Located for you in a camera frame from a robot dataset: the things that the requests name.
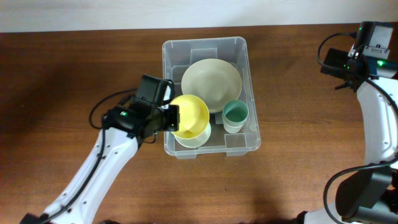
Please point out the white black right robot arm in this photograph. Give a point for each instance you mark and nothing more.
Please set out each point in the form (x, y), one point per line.
(368, 193)

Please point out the grey cup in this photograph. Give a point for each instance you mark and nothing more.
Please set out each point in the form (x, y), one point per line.
(233, 126)

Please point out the beige bowl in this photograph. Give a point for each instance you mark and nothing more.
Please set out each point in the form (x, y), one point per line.
(211, 76)
(216, 102)

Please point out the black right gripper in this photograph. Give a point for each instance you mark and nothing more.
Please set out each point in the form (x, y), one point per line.
(336, 58)

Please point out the cream cup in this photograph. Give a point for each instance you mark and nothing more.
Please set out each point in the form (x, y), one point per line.
(231, 130)

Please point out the white small bowl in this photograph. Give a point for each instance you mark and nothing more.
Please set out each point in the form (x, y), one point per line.
(197, 141)

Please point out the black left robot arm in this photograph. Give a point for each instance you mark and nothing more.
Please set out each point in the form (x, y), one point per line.
(117, 143)

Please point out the yellow small bowl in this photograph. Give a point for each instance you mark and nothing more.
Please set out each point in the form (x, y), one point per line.
(194, 116)

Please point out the green cup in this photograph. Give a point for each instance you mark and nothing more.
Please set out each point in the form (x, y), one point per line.
(235, 112)

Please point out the clear plastic storage bin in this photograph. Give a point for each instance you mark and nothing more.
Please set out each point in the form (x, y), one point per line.
(177, 56)

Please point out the white label in bin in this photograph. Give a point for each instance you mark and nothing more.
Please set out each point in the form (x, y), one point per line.
(219, 118)

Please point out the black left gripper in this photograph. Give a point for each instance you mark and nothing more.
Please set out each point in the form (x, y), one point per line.
(174, 121)

